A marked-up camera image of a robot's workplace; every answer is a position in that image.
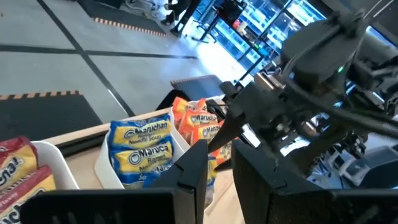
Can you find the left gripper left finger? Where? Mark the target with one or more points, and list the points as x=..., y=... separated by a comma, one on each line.
x=192, y=174

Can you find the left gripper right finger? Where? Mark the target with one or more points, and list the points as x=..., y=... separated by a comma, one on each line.
x=255, y=180

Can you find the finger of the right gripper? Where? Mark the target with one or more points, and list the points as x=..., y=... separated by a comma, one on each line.
x=219, y=107
x=231, y=129

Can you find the red roast beef ramen pack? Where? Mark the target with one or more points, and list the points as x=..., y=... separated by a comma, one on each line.
x=34, y=180
x=15, y=161

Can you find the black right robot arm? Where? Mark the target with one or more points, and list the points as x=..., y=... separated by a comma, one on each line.
x=323, y=46

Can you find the white plastic bin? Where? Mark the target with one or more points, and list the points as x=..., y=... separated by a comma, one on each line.
x=104, y=168
x=59, y=165
x=217, y=100

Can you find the black hazard-striped floor mat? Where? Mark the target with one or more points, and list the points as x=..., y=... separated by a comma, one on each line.
x=118, y=12
x=40, y=118
x=199, y=88

